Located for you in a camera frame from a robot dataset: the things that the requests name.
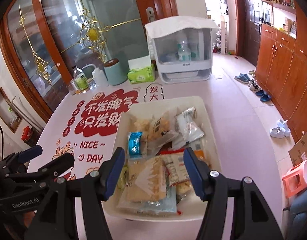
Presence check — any pink plastic stool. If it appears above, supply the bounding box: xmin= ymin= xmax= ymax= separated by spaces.
xmin=282 ymin=159 xmax=307 ymax=198

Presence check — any blue candy packet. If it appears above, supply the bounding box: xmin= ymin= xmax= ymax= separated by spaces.
xmin=128 ymin=132 xmax=143 ymax=158

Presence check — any clear oat bar packet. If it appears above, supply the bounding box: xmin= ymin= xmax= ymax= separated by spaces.
xmin=131 ymin=110 xmax=179 ymax=151

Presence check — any mint green canister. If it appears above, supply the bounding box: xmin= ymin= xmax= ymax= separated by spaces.
xmin=104 ymin=59 xmax=127 ymax=86

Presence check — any drinking glass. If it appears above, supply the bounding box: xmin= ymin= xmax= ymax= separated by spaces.
xmin=66 ymin=79 xmax=81 ymax=95

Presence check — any white cup sterilizer cabinet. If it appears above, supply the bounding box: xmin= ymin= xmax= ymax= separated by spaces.
xmin=145 ymin=16 xmax=219 ymax=84

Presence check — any beige cracker packet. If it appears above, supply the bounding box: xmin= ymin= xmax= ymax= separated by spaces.
xmin=126 ymin=157 xmax=166 ymax=203

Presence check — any grey red snack packet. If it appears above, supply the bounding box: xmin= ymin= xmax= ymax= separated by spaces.
xmin=176 ymin=107 xmax=204 ymax=143

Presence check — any green tissue pack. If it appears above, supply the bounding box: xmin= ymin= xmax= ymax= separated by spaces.
xmin=128 ymin=55 xmax=156 ymax=84

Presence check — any white squeeze bottle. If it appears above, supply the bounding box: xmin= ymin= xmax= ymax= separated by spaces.
xmin=83 ymin=64 xmax=109 ymax=89

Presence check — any green label glass bottle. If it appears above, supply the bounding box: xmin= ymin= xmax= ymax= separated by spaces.
xmin=73 ymin=66 xmax=89 ymax=93

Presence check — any red jujube snack bag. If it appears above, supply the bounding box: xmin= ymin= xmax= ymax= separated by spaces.
xmin=158 ymin=150 xmax=190 ymax=187

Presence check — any white plastic tray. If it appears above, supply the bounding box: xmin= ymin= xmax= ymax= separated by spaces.
xmin=103 ymin=96 xmax=221 ymax=222

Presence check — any white shoes pair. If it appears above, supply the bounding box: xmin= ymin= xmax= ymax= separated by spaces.
xmin=269 ymin=119 xmax=291 ymax=139

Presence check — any cardboard box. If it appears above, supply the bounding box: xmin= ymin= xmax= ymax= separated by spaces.
xmin=289 ymin=132 xmax=307 ymax=166

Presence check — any orange wooden cabinet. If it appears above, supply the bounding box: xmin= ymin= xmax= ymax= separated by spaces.
xmin=255 ymin=0 xmax=307 ymax=140

